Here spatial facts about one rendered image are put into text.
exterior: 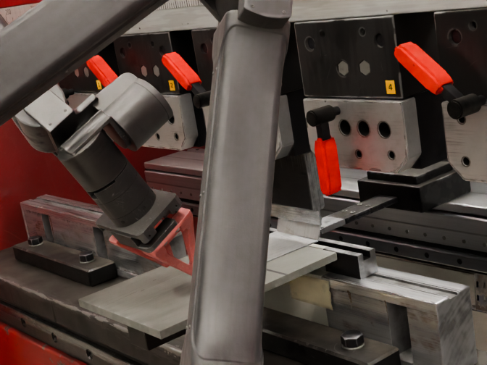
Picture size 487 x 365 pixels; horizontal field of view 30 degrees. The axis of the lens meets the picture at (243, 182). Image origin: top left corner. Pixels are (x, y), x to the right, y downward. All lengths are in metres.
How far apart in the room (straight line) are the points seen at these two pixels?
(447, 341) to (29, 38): 0.57
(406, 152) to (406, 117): 0.04
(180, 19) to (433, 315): 0.50
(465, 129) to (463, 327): 0.26
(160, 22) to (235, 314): 0.63
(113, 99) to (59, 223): 0.74
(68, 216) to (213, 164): 0.97
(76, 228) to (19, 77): 0.97
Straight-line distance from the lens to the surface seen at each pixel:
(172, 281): 1.11
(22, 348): 1.75
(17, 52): 0.72
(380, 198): 1.30
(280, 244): 1.17
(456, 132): 0.90
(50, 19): 0.74
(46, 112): 0.99
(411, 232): 1.38
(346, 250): 1.14
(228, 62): 0.75
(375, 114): 0.97
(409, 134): 0.95
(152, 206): 1.01
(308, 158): 1.12
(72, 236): 1.69
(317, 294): 1.15
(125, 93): 1.00
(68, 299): 1.52
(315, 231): 1.17
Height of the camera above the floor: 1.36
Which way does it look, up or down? 14 degrees down
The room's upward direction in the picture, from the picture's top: 9 degrees counter-clockwise
